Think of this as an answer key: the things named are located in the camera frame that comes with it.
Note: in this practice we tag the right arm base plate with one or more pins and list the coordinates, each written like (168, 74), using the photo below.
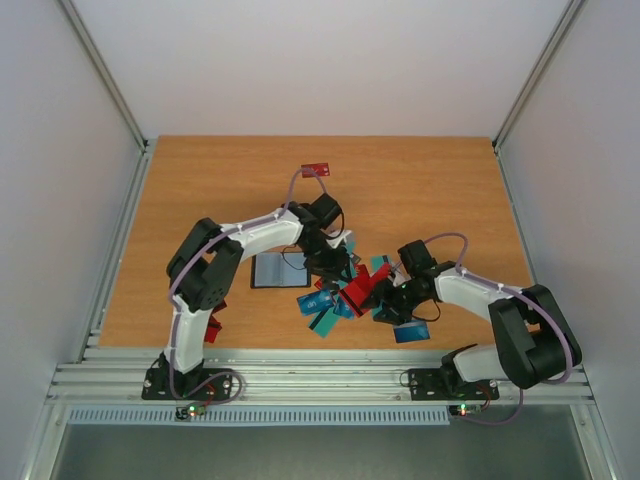
(426, 384)

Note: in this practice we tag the grey cable duct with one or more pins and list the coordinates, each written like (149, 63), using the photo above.
(261, 416)

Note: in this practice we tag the blue stripe card right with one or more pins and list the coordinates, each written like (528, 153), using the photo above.
(411, 332)

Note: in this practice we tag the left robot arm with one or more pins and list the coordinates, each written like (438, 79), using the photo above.
(203, 268)

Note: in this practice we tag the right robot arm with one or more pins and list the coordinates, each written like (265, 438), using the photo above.
(533, 342)

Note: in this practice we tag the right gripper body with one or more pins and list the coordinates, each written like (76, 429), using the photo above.
(391, 302)

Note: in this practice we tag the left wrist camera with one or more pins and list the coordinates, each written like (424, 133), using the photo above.
(344, 239)

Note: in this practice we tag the red stripe card centre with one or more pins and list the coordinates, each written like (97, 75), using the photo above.
(358, 296)

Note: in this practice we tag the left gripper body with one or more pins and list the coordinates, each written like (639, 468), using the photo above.
(323, 262)

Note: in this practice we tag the large red card left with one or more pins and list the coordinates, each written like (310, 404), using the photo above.
(213, 325)

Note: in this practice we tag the lone red card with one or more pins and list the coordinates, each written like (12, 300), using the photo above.
(315, 170)

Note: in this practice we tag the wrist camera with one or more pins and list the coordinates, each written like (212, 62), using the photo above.
(397, 270)
(344, 239)

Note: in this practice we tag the aluminium rail frame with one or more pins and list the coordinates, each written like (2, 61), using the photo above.
(272, 376)

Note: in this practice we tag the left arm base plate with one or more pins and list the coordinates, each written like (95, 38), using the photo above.
(198, 385)

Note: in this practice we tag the black leather card holder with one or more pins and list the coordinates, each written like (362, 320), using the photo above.
(279, 270)

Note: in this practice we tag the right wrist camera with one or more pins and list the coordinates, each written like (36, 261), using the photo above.
(397, 270)

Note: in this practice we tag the blue VIP card left pile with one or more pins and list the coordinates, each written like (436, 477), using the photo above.
(315, 302)

